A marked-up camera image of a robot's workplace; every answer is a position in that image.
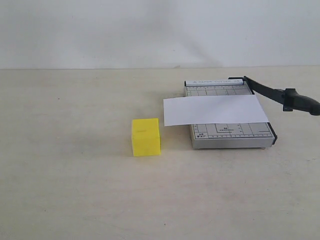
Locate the yellow cube block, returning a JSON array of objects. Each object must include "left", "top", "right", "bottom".
[{"left": 131, "top": 118, "right": 161, "bottom": 157}]

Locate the white paper sheet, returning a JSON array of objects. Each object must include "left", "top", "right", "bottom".
[{"left": 163, "top": 94, "right": 269, "bottom": 127}]

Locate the black cutter blade arm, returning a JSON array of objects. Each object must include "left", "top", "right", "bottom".
[{"left": 228, "top": 76, "right": 320, "bottom": 116}]

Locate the grey paper cutter base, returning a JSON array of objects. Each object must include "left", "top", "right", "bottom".
[{"left": 184, "top": 77, "right": 278, "bottom": 149}]

